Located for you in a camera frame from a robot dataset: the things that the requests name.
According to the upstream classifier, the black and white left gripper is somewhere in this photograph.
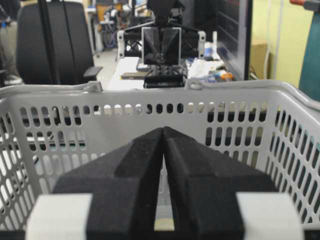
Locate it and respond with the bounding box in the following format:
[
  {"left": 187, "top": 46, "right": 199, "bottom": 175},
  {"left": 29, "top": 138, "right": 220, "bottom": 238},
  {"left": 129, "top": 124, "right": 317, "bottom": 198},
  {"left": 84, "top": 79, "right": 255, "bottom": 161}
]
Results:
[{"left": 117, "top": 23, "right": 206, "bottom": 66}]

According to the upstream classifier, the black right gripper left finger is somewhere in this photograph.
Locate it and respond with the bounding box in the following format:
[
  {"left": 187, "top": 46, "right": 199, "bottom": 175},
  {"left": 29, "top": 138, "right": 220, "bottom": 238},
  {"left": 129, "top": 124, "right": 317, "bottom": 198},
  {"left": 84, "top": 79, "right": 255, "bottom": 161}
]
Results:
[{"left": 25, "top": 128, "right": 164, "bottom": 240}]

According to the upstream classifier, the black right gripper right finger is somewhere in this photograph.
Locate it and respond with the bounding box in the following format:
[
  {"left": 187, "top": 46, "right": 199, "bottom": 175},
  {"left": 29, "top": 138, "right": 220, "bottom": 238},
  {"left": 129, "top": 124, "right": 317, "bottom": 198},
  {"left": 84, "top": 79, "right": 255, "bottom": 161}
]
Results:
[{"left": 162, "top": 126, "right": 305, "bottom": 240}]

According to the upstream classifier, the grey plastic shopping basket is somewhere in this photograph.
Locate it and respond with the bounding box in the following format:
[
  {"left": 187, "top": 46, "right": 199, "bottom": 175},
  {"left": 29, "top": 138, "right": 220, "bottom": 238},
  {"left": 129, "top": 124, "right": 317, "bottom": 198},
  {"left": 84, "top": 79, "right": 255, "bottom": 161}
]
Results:
[{"left": 0, "top": 80, "right": 320, "bottom": 231}]

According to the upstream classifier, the white desk with clutter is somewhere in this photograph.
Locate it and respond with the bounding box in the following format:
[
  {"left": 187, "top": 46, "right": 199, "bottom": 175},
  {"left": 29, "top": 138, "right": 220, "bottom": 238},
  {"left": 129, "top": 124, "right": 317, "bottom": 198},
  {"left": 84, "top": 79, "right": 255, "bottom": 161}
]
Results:
[{"left": 105, "top": 57, "right": 236, "bottom": 91}]

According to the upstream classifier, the dark computer monitor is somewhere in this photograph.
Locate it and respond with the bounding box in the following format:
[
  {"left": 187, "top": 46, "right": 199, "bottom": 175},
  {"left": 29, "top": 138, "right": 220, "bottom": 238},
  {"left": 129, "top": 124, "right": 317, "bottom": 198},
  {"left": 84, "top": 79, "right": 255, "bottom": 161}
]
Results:
[{"left": 194, "top": 0, "right": 253, "bottom": 81}]

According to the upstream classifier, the cardboard box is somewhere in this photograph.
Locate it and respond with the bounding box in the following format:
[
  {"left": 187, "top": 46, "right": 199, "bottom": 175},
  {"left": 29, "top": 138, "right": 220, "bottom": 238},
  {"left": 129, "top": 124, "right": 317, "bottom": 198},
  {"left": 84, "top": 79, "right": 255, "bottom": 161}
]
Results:
[{"left": 249, "top": 41, "right": 268, "bottom": 79}]

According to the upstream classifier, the black office chair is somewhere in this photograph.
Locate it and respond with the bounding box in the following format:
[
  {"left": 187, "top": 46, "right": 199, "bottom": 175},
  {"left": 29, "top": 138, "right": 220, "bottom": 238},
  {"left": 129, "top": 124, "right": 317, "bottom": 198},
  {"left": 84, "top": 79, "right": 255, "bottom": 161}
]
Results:
[{"left": 16, "top": 0, "right": 102, "bottom": 85}]

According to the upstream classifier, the teal cylindrical object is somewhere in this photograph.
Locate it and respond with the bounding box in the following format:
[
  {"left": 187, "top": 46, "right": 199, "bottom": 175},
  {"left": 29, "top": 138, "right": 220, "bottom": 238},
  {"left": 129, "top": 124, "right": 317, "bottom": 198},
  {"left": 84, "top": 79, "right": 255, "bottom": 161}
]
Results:
[{"left": 290, "top": 0, "right": 320, "bottom": 101}]

